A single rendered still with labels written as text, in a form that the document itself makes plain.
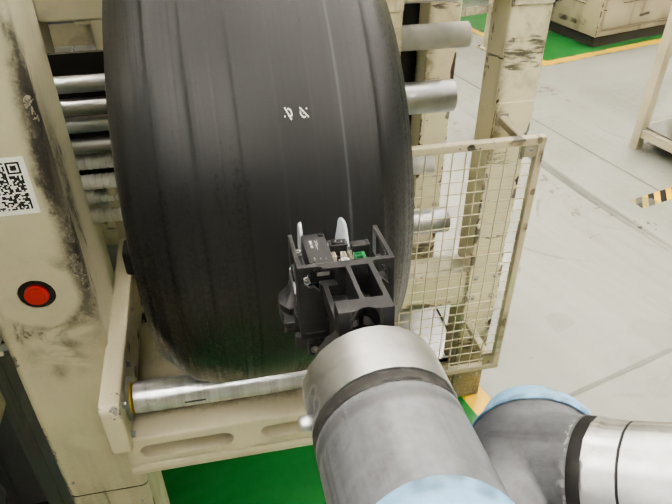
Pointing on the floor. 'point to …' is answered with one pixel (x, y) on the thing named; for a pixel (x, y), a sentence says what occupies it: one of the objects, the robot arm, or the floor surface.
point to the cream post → (57, 278)
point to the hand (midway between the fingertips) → (316, 255)
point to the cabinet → (609, 20)
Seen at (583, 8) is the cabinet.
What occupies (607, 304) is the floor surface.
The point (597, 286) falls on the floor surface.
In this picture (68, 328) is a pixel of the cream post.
